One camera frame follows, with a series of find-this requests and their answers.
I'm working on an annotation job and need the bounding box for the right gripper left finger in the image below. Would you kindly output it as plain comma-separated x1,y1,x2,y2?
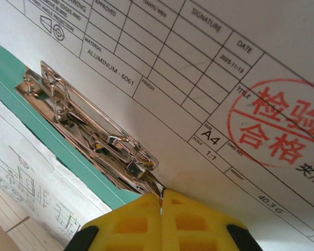
64,193,163,251

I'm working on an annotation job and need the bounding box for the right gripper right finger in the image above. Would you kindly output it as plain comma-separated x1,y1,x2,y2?
161,188,264,251

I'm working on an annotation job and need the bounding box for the white technical drawing paper sheet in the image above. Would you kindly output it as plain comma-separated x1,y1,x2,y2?
0,100,113,251

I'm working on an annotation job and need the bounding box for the white paper sheet red stamp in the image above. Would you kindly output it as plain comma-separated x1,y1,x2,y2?
0,0,314,251

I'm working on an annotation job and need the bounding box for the teal paper folder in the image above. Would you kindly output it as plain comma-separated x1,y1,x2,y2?
0,38,142,210

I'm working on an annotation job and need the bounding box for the chrome folder clip mechanism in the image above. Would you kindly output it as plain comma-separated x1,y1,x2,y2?
15,60,164,196

